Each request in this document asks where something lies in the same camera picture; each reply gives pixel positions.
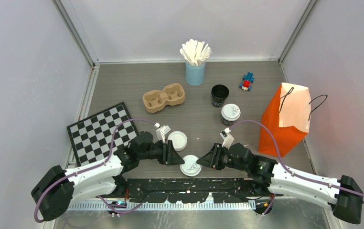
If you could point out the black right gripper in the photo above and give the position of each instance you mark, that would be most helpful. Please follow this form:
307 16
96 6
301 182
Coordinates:
212 159

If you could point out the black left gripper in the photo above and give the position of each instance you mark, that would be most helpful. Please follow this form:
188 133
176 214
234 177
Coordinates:
169 156

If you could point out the stack of white lids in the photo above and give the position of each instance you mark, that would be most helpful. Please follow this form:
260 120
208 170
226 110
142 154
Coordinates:
179 140

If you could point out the black paper coffee cup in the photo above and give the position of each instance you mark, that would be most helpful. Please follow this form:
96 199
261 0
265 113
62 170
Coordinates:
228 121

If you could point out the white plastic cup lid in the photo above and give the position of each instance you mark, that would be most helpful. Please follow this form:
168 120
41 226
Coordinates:
230 112

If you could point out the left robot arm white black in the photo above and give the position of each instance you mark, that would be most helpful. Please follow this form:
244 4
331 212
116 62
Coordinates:
61 188

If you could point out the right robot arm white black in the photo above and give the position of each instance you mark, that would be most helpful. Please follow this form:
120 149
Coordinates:
341 196

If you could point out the orange paper takeout bag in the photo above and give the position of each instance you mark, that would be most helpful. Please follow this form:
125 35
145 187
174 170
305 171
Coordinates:
287 117

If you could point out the brown cardboard cup carrier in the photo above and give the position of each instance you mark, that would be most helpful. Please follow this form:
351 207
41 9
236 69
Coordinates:
171 95

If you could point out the black white checkerboard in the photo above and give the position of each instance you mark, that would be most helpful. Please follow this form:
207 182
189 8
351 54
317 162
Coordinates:
91 137

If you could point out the blue cylindrical holder cup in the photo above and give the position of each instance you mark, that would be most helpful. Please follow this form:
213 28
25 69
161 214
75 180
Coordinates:
194 75

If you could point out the blue red toy blocks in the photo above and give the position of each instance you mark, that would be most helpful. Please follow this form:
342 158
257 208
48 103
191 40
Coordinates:
248 79

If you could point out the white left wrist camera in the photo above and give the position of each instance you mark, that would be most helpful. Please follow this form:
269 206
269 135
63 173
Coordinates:
162 131

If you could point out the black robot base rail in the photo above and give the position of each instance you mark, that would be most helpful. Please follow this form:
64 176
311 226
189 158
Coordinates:
189 190

